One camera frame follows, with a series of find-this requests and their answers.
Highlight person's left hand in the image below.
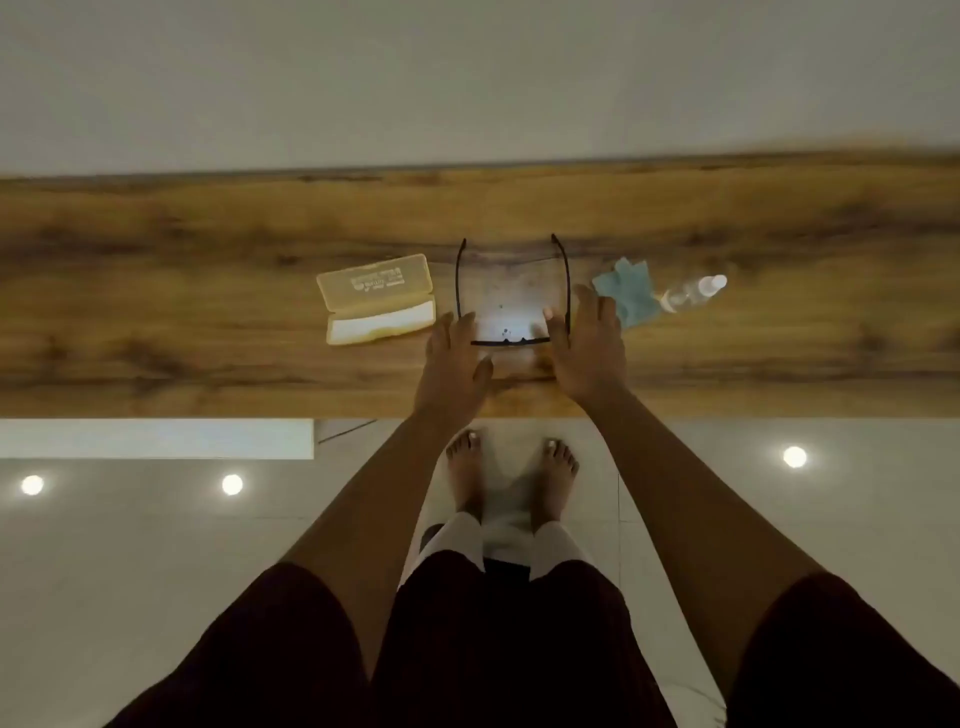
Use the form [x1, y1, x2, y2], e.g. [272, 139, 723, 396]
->
[413, 311, 496, 433]

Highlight person's right hand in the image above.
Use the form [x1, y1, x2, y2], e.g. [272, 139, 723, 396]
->
[542, 283, 628, 410]

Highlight blue cleaning cloth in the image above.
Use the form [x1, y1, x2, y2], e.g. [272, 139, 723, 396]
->
[591, 257, 664, 330]

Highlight black framed eyeglasses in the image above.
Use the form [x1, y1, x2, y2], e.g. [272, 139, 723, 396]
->
[454, 233, 573, 349]

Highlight clear spray bottle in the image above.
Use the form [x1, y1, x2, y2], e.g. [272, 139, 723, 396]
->
[659, 274, 729, 315]

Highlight yellow translucent glasses case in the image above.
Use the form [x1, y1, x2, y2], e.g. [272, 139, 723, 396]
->
[315, 253, 438, 347]

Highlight person's right forearm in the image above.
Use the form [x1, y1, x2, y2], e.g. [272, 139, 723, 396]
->
[581, 389, 826, 703]

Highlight person's left forearm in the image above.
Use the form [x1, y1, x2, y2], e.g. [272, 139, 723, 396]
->
[281, 408, 489, 680]

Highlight person's left foot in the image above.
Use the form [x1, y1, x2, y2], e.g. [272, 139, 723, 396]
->
[445, 429, 487, 519]

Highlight person's foot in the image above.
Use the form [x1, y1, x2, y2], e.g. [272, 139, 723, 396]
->
[530, 438, 580, 530]
[445, 429, 487, 519]

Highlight person's right foot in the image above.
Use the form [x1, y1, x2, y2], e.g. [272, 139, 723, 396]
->
[530, 438, 580, 530]

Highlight white trousers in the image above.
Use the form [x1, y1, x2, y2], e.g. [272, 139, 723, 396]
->
[397, 512, 594, 590]

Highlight dark maroon garment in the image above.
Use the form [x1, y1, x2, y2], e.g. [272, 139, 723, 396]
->
[104, 551, 960, 728]

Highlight white cabinet drawer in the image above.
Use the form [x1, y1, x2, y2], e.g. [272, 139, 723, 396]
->
[0, 418, 315, 460]

